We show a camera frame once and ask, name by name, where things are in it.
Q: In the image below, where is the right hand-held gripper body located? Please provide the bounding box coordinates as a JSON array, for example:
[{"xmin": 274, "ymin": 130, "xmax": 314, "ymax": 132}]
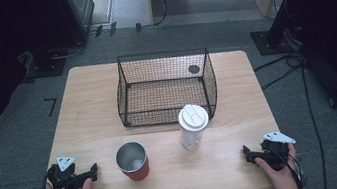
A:
[{"xmin": 252, "ymin": 127, "xmax": 301, "ymax": 175}]

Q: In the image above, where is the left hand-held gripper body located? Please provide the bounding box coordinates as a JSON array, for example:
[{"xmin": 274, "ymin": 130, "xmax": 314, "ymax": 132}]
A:
[{"xmin": 45, "ymin": 153, "xmax": 85, "ymax": 189}]

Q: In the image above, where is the red cup with steel inside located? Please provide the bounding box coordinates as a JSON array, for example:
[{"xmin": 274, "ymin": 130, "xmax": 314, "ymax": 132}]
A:
[{"xmin": 113, "ymin": 139, "xmax": 153, "ymax": 185}]

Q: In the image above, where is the white cup with lid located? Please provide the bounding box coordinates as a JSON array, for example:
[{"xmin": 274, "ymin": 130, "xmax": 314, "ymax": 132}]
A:
[{"xmin": 174, "ymin": 101, "xmax": 215, "ymax": 153}]

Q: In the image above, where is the black wire mesh basket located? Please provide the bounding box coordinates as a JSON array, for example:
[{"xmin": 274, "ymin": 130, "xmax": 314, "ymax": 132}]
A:
[{"xmin": 109, "ymin": 42, "xmax": 222, "ymax": 133}]

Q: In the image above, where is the person's right hand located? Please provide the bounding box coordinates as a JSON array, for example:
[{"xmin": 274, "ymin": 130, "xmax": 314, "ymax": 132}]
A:
[{"xmin": 253, "ymin": 142, "xmax": 304, "ymax": 189}]

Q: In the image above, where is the black round sticker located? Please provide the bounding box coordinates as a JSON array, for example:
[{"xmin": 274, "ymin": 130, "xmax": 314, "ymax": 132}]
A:
[{"xmin": 187, "ymin": 64, "xmax": 202, "ymax": 75}]

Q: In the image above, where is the black stand base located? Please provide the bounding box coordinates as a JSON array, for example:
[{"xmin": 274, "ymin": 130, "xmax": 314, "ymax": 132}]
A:
[{"xmin": 17, "ymin": 44, "xmax": 70, "ymax": 84}]

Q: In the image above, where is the dark cabinet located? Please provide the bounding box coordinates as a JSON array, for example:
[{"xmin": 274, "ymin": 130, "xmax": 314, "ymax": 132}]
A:
[{"xmin": 55, "ymin": 0, "xmax": 101, "ymax": 48}]

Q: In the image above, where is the right hand-held gripper cable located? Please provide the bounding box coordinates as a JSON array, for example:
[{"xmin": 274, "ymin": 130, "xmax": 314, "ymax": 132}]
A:
[{"xmin": 269, "ymin": 142, "xmax": 306, "ymax": 189}]

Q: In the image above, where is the long black floor cable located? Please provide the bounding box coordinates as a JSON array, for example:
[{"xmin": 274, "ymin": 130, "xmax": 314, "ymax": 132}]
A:
[{"xmin": 298, "ymin": 62, "xmax": 330, "ymax": 189}]

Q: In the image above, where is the black cable by stand base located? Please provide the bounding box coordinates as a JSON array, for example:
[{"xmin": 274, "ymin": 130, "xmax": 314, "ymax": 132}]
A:
[{"xmin": 47, "ymin": 40, "xmax": 89, "ymax": 62}]

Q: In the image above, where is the black stand with base plate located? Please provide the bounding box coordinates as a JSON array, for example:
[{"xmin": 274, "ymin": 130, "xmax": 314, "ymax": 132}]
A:
[{"xmin": 244, "ymin": 0, "xmax": 335, "ymax": 59}]

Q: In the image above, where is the black hanging cable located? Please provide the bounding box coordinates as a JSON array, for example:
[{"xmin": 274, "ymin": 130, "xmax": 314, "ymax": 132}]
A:
[{"xmin": 138, "ymin": 0, "xmax": 174, "ymax": 29}]

